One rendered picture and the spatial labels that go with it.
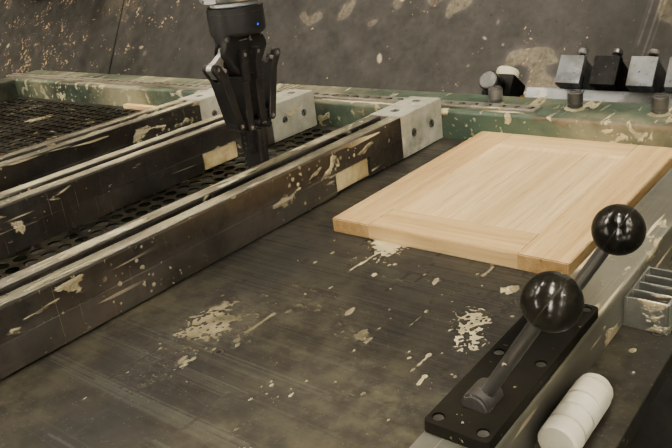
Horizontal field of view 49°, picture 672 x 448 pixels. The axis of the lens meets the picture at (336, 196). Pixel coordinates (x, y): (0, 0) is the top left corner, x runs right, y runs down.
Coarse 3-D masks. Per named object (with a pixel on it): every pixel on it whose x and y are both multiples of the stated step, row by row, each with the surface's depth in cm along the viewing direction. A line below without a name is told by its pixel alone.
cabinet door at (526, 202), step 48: (480, 144) 117; (528, 144) 115; (576, 144) 112; (624, 144) 110; (384, 192) 102; (432, 192) 101; (480, 192) 99; (528, 192) 97; (576, 192) 95; (624, 192) 92; (384, 240) 91; (432, 240) 86; (480, 240) 84; (528, 240) 83; (576, 240) 81
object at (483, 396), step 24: (528, 288) 45; (552, 288) 44; (576, 288) 45; (528, 312) 45; (552, 312) 44; (576, 312) 44; (528, 336) 47; (504, 360) 49; (480, 384) 52; (480, 408) 51
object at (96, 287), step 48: (336, 144) 107; (384, 144) 116; (240, 192) 92; (288, 192) 99; (336, 192) 107; (96, 240) 82; (144, 240) 82; (192, 240) 87; (240, 240) 93; (0, 288) 73; (48, 288) 73; (96, 288) 78; (144, 288) 82; (0, 336) 70; (48, 336) 74
